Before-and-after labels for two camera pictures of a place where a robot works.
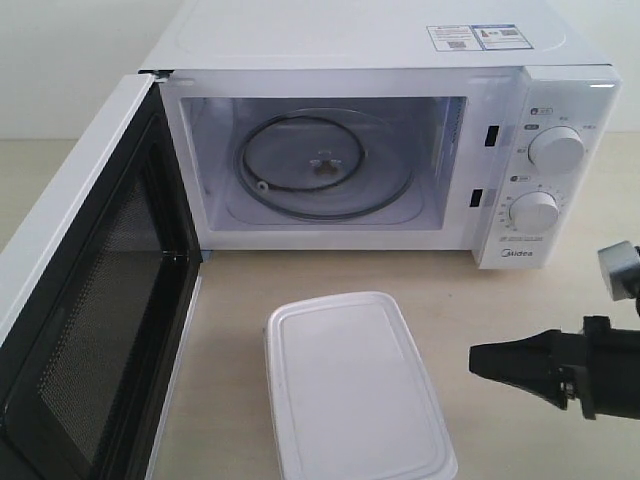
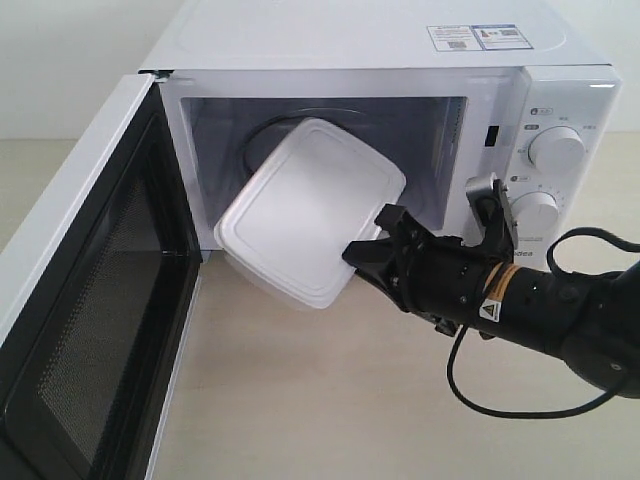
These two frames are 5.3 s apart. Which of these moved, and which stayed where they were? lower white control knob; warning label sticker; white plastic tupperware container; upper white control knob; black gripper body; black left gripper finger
Moved: white plastic tupperware container; black left gripper finger; black gripper body
Stayed: warning label sticker; lower white control knob; upper white control knob
